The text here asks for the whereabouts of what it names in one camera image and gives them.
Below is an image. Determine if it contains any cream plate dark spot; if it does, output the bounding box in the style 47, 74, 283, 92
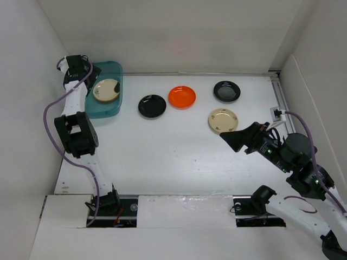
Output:
92, 79, 120, 103

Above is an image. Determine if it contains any cream floral plate right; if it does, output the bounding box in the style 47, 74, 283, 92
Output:
208, 108, 239, 133

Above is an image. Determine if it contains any black plate grey centre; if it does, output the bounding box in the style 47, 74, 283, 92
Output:
213, 81, 241, 103

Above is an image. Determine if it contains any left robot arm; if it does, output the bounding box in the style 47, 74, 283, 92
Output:
54, 55, 122, 216

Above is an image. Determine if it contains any teal plastic bin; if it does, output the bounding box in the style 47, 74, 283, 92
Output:
85, 61, 123, 119

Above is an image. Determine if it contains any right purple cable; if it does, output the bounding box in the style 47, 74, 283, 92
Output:
283, 110, 347, 217

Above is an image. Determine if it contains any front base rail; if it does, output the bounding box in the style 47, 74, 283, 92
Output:
92, 194, 286, 229

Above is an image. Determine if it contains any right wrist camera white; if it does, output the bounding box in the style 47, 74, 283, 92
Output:
269, 107, 286, 128

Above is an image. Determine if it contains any orange plate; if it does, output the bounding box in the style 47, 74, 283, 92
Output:
168, 86, 196, 109

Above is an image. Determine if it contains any aluminium rail right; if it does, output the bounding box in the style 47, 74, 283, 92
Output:
268, 70, 295, 134

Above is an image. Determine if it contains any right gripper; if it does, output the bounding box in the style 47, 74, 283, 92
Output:
219, 120, 291, 172

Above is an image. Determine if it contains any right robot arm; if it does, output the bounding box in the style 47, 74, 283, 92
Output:
220, 122, 346, 259

